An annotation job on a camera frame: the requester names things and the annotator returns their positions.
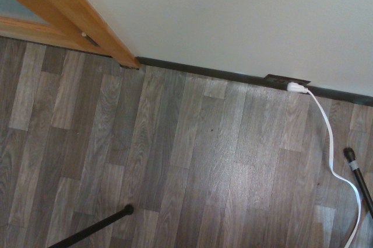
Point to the black baseboard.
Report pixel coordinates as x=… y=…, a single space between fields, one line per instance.
x=204 y=70

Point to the wooden door with glass panel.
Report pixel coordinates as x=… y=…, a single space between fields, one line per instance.
x=32 y=23

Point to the black tripod leg with tape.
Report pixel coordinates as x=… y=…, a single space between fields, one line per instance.
x=360 y=176

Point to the black wall outlet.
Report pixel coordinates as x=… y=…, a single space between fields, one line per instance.
x=279 y=79

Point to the wooden door frame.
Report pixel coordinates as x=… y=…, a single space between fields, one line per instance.
x=87 y=11

